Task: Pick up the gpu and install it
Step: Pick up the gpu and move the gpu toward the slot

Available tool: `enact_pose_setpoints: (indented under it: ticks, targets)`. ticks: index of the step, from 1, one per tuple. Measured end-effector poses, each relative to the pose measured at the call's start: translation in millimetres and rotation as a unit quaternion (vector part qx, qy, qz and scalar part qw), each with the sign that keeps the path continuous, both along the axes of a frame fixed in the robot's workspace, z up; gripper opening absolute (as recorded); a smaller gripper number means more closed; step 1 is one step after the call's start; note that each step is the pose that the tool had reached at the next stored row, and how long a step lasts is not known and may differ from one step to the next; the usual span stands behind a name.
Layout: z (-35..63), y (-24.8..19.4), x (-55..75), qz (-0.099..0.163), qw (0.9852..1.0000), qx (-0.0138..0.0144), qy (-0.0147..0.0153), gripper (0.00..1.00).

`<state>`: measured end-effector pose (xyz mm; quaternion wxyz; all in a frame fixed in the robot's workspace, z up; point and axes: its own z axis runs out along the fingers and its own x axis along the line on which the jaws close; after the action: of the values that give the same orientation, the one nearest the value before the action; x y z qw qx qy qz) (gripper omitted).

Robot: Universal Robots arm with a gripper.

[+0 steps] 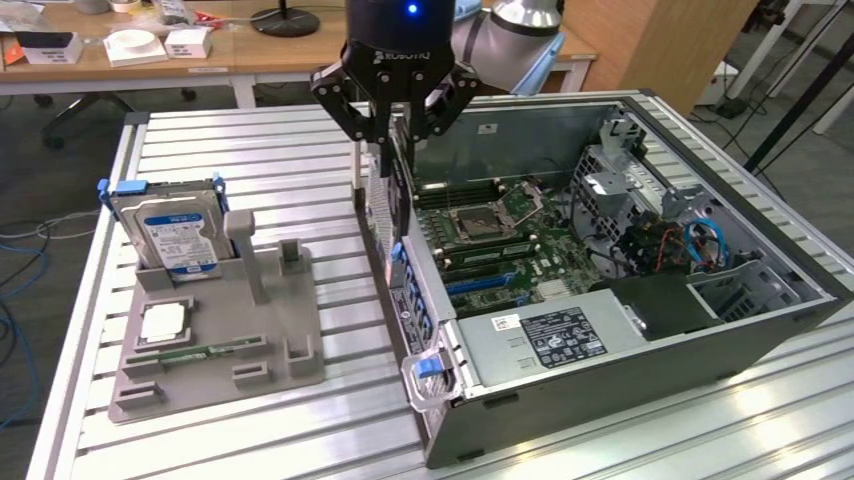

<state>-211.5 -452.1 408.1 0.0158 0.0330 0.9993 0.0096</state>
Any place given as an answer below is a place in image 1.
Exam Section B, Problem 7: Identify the silver CPU chip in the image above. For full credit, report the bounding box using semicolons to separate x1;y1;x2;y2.
137;304;188;344

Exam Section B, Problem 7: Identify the black Nvidia graphics card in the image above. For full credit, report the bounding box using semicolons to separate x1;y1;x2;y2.
376;99;418;249

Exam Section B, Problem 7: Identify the metal drive cage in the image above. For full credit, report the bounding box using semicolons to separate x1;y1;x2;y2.
569;117;669;241

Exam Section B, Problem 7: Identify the green motherboard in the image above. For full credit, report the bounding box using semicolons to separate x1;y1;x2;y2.
406;167;605;319

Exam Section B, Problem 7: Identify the grey plastic parts rack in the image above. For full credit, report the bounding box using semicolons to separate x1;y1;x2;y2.
105;208;328;425

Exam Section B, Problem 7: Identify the blue expansion slot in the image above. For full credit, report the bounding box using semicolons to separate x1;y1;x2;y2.
444;273;516;296

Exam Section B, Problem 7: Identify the wooden cabinet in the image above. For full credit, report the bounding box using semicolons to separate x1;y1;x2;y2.
563;0;761;109

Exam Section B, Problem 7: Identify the hard disk with blue carrier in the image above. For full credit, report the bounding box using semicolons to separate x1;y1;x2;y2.
94;172;232;287

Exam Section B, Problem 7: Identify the blue floor cable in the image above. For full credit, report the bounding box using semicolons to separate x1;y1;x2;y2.
0;239;51;430

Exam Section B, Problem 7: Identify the green RAM stick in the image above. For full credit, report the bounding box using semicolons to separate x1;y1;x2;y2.
125;339;265;366

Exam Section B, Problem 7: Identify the orange box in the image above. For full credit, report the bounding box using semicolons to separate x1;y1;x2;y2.
0;34;25;71

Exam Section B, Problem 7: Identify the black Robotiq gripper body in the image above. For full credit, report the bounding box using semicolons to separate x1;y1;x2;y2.
337;0;462;106

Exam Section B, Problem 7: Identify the white labelled box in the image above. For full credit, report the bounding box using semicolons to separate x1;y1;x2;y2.
162;27;216;60

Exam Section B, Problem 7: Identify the black lamp base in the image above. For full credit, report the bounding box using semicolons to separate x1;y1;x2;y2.
249;0;322;39

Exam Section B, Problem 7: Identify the blue disk wire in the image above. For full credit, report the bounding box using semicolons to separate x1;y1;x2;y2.
684;217;733;269

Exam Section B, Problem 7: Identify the CPU socket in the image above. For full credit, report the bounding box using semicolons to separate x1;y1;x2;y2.
449;202;512;241

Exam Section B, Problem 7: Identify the blue case release latch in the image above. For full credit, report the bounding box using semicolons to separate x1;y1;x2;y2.
412;357;445;384

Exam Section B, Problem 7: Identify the metal disk bay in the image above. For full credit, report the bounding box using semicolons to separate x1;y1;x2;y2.
685;257;805;325

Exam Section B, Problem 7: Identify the black slanted pole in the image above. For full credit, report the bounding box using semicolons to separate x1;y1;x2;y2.
743;29;854;172

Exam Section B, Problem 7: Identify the white square dish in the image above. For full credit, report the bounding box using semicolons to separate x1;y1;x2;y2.
102;28;170;68

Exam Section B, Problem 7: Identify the open grey PC case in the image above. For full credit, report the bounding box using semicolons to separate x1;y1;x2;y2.
349;89;839;469

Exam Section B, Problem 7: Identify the clear plastic bag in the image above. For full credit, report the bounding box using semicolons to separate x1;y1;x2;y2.
150;0;201;26

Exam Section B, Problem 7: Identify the grey power supply unit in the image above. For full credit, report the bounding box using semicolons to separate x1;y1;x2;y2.
456;289;652;389

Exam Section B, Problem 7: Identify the white box with black lid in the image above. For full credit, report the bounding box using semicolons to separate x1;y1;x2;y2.
11;30;85;65

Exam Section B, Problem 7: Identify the black office chair base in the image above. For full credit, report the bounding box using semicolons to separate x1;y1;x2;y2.
35;89;198;150

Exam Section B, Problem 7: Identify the wooden desk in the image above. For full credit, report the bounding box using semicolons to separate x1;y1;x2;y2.
0;0;600;97

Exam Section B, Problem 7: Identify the black floor pedal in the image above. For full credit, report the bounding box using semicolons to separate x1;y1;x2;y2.
713;97;753;120

